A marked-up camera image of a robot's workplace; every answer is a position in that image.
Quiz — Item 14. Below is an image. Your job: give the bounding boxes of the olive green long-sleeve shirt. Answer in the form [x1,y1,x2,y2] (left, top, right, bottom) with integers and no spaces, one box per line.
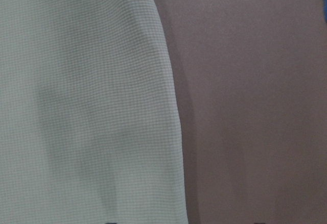
[1,0,188,223]

